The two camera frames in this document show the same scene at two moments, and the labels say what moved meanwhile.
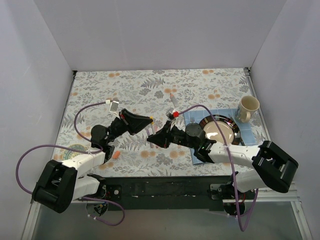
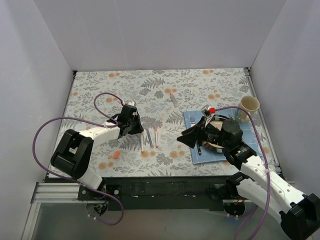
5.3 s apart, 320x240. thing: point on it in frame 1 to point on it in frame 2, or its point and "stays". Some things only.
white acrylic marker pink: (156, 129) stays
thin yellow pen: (153, 127) to (142, 143)
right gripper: (170, 135) to (200, 135)
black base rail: (169, 193) stays
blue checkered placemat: (196, 117) stays
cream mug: (248, 104) stays
